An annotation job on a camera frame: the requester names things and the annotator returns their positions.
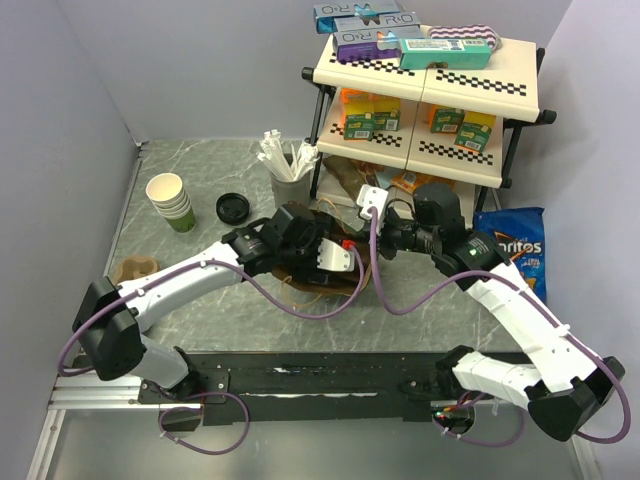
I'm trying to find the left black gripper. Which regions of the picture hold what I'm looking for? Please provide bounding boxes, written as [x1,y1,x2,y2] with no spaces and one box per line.
[279,217,334,283]

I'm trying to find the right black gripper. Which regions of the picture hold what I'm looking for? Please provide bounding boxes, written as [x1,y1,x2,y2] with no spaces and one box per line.
[353,208,438,261]

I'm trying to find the green paper gift bag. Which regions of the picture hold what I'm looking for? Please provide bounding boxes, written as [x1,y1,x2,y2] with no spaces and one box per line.
[269,197,376,309]

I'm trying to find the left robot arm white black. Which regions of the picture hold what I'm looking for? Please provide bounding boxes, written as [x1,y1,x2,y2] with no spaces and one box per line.
[73,203,337,402]

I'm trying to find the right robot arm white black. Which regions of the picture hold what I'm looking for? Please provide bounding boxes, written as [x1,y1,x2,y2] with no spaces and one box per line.
[360,183,631,444]

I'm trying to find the grey straw holder cup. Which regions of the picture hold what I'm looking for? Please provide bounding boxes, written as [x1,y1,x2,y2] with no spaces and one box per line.
[270,172,311,208]

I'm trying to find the orange snack packet lower shelf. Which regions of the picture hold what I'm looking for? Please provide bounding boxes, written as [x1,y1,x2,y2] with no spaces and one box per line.
[391,171,455,194]

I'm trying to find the brown snack packet under shelf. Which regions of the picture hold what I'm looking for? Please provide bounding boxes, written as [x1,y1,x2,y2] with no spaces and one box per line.
[323,155,397,201]

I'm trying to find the cream checkered two-tier shelf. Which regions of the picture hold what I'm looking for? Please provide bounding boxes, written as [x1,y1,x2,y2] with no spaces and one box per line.
[301,39,557,209]

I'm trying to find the blue Doritos chip bag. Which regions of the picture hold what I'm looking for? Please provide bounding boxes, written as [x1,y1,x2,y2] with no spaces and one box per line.
[474,207,547,303]

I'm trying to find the orange green crayon box right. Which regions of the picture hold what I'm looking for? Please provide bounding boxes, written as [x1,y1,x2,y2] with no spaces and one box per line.
[427,104,465,134]

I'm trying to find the yellow green crayon box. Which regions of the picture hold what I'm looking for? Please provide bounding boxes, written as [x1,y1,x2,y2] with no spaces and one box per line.
[373,95,401,131]

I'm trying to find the yellow green box far right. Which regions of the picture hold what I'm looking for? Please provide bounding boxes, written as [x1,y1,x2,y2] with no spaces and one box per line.
[454,111,496,153]

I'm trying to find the orange yellow crayon box left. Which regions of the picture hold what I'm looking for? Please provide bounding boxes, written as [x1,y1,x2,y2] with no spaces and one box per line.
[340,89,375,141]

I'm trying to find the stack of paper cups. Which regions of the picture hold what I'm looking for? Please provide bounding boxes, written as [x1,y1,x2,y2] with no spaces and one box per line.
[145,173,196,233]

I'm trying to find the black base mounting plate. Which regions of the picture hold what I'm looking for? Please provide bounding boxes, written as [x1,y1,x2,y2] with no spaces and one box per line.
[137,352,496,427]

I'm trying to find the brown cardboard cup carrier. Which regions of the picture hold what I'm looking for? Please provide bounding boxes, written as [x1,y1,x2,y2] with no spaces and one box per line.
[112,255,160,284]

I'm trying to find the teal long box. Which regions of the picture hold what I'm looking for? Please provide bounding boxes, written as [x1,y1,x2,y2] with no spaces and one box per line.
[400,39,492,70]

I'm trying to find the purple R.O toothpaste box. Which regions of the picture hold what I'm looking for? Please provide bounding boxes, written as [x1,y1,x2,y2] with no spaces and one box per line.
[333,25,424,62]

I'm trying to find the purple white wavy pouch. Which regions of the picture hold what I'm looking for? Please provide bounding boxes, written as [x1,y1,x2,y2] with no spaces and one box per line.
[427,24,502,51]

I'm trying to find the grey R.O toothpaste box middle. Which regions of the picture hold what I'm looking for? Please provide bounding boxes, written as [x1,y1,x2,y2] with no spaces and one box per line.
[334,12,420,32]

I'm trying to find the blue R.O toothpaste box top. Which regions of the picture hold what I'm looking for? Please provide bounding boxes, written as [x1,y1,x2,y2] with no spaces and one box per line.
[313,1,404,34]

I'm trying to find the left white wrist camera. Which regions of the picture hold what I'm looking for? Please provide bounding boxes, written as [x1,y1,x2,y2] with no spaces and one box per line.
[316,238,355,273]

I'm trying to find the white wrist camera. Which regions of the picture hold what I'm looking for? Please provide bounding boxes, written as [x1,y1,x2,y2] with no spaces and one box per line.
[356,184,389,225]
[316,238,355,273]

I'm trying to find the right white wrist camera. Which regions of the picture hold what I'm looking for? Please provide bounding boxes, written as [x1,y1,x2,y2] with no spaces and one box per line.
[356,184,389,225]

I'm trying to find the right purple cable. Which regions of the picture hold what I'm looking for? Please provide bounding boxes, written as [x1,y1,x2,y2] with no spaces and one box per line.
[369,207,631,446]

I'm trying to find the aluminium rail frame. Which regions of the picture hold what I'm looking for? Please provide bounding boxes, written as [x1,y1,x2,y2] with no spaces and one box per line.
[25,362,151,480]

